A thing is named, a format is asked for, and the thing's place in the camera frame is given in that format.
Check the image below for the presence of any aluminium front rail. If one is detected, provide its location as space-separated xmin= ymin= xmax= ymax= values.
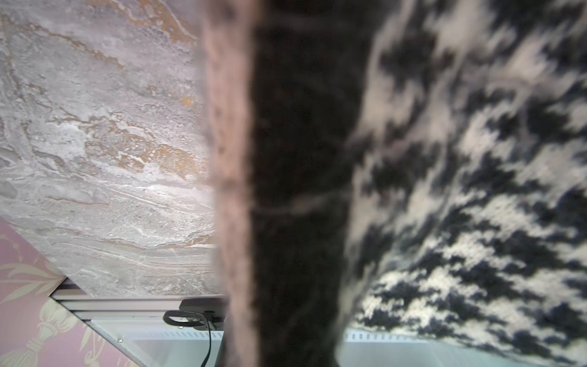
xmin=50 ymin=277 xmax=587 ymax=367

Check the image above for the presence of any black white houndstooth scarf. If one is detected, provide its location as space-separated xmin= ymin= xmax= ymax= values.
xmin=203 ymin=1 xmax=586 ymax=366

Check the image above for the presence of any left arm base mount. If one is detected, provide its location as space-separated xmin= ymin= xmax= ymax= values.
xmin=163 ymin=298 xmax=226 ymax=331

